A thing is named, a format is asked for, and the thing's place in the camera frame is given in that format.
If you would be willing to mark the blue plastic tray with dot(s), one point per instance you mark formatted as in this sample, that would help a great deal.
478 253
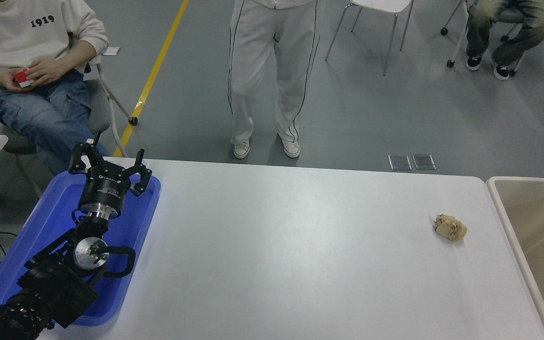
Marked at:
50 222

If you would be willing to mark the person's left forearm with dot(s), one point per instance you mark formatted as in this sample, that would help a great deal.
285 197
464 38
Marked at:
82 54

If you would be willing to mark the white paper card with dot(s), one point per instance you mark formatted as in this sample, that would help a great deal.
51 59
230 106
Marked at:
111 50

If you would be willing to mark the large pale bin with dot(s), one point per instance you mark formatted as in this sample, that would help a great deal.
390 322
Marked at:
536 212

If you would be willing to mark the grey chair with white legs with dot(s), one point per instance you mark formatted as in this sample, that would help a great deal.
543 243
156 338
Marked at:
98 108

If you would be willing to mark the white chair with metal legs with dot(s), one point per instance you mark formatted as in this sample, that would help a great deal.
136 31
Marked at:
385 4

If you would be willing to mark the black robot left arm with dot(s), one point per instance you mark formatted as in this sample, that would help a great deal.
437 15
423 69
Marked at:
55 283

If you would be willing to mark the person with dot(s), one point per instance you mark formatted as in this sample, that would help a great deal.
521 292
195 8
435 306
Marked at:
17 38
272 56
517 33

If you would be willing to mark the person's right hand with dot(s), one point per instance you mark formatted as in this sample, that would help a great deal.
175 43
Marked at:
8 81

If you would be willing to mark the crumpled tan paper ball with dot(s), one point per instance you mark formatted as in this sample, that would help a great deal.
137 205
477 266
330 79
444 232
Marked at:
450 228

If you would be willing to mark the grey chair with castors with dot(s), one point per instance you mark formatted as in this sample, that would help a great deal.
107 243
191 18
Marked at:
450 62

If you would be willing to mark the metal floor plate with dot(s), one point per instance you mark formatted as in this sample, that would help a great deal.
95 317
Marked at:
399 162
424 161

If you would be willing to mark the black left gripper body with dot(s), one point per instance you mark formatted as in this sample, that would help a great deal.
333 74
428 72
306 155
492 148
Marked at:
104 191

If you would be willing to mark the colourful puzzle cube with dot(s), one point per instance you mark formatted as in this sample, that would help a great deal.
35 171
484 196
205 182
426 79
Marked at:
21 79

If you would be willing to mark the person's left hand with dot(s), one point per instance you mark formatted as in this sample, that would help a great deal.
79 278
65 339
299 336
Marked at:
47 71

